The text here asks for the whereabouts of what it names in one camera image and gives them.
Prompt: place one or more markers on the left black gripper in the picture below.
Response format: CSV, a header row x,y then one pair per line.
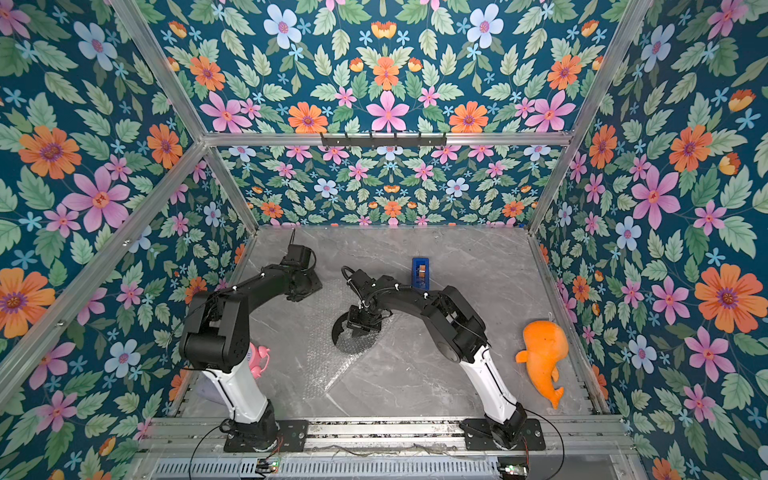
x,y
317,286

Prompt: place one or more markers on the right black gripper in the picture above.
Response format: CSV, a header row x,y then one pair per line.
x,y
363,314

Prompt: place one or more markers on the black dinner plate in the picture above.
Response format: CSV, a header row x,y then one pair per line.
x,y
348,344

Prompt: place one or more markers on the clear bubble wrap sheet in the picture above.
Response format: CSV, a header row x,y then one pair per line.
x,y
333,347

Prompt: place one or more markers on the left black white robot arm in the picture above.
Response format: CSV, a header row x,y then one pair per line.
x,y
216,341

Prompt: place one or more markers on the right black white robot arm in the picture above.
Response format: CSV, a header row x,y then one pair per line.
x,y
458,333

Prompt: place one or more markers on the blue tape dispenser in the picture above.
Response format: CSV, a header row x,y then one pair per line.
x,y
420,273

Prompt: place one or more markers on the pink plush toy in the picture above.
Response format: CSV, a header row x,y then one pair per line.
x,y
258,359

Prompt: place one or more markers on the orange plush whale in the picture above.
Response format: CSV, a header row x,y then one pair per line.
x,y
545,346

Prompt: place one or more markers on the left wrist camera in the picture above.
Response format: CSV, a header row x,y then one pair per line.
x,y
299,257

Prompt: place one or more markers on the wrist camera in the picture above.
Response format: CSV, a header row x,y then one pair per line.
x,y
359,281
299,257

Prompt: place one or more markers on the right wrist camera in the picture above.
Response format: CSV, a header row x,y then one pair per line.
x,y
359,281

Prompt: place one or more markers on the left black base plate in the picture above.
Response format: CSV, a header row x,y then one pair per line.
x,y
265,436

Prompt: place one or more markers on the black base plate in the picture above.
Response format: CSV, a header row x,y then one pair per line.
x,y
265,436
482,435

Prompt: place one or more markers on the black hook rail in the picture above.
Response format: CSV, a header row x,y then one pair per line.
x,y
371,140

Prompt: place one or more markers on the white vented cable duct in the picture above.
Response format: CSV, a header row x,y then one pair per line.
x,y
331,468

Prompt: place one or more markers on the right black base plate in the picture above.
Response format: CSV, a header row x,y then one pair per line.
x,y
482,435

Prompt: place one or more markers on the aluminium mounting rail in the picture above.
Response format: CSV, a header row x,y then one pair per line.
x,y
571,435

